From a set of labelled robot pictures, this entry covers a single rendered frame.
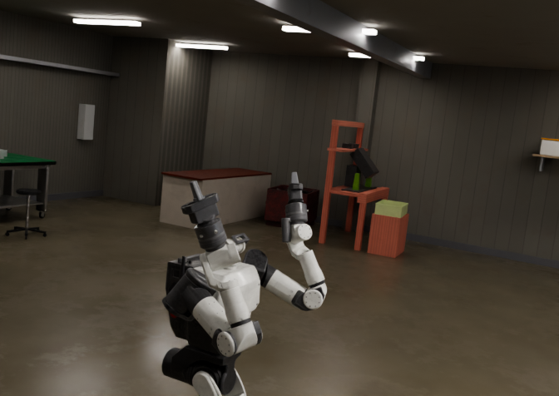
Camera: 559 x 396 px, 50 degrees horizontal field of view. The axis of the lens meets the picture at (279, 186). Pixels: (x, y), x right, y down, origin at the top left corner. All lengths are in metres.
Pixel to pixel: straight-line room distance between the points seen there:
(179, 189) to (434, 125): 4.48
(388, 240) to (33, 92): 6.33
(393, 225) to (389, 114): 2.52
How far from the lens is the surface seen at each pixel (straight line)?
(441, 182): 10.71
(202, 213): 1.85
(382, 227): 9.24
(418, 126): 10.79
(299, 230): 2.36
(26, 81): 10.89
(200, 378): 2.34
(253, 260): 2.40
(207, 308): 2.00
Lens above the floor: 1.95
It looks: 7 degrees down
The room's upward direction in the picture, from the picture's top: 6 degrees clockwise
